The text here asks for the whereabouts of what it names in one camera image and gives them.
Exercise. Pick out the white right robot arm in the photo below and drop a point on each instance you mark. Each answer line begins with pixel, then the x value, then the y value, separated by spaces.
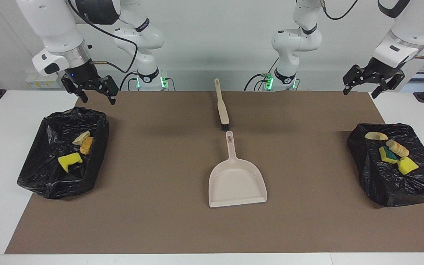
pixel 53 25

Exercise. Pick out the beige plastic dustpan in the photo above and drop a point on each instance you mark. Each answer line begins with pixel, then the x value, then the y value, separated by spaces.
pixel 236 180

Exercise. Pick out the yellow sponge with notched edge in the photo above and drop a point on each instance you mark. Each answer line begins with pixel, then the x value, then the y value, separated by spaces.
pixel 69 160

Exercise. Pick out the bin lined with black bag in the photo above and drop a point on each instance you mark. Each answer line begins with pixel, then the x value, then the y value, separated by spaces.
pixel 39 173
pixel 392 184

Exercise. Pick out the brown curled toy croissant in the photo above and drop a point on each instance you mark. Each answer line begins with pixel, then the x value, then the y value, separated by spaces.
pixel 376 135

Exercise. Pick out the beige brush with black bristles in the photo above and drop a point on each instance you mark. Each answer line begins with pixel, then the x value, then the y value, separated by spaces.
pixel 222 106

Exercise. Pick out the brown table mat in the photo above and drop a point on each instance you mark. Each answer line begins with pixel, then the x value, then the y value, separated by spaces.
pixel 160 206

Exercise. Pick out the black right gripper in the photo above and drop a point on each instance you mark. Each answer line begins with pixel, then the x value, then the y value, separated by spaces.
pixel 87 79

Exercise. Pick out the white wall socket box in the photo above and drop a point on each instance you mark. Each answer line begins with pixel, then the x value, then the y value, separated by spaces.
pixel 35 81

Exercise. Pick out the small yellow sponge wedge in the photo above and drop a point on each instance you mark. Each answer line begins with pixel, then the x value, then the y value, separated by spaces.
pixel 388 154

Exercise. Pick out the tan peanut-shaped bread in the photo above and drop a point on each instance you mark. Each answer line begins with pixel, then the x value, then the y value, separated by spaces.
pixel 87 146

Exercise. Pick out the yellow five-sided sponge chunk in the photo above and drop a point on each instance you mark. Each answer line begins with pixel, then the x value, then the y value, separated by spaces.
pixel 407 165

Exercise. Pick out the orange striped toy croissant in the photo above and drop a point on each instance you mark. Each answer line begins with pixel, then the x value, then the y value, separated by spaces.
pixel 80 138

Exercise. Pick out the pale-tipped striped toy croissant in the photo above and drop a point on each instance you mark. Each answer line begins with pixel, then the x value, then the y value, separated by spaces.
pixel 398 148

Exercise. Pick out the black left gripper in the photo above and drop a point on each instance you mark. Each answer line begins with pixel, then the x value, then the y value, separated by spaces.
pixel 375 71

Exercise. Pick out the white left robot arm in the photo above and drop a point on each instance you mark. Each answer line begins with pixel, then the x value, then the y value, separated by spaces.
pixel 407 33

